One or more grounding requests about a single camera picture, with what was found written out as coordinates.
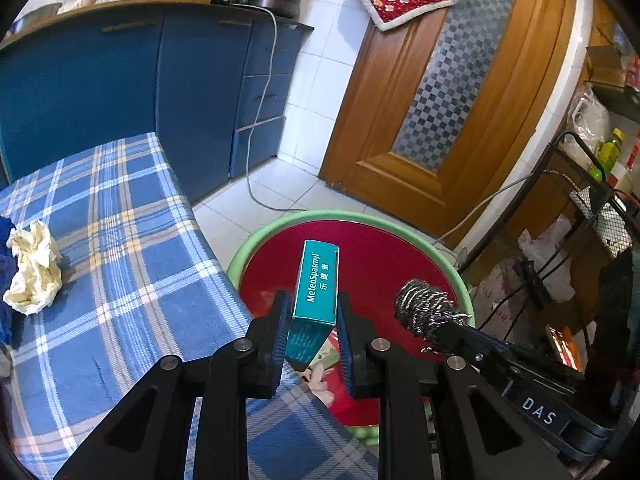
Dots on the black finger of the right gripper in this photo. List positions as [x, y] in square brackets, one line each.
[469, 343]

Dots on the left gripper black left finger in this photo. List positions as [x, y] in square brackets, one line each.
[146, 435]

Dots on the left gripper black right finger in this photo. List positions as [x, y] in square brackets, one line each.
[437, 419]

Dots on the steel wool scrubber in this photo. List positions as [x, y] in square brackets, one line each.
[423, 309]

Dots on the teal medicine box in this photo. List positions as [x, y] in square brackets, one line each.
[315, 303]

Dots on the blue knitted cloth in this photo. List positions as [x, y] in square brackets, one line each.
[8, 268]

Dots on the cream paper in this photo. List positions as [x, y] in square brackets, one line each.
[38, 277]

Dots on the blue kitchen cabinet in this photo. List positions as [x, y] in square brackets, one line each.
[210, 81]

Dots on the red basin green rim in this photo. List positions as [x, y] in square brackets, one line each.
[377, 258]

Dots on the blue plaid tablecloth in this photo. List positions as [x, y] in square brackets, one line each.
[139, 281]

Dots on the green bottle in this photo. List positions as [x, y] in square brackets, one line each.
[607, 155]

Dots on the wooden door glass panel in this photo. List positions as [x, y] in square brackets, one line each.
[438, 111]

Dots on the white plastic bag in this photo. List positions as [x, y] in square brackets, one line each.
[590, 121]

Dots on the steel basin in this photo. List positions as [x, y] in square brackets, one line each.
[34, 17]

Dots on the black wire rack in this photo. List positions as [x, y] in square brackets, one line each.
[600, 227]

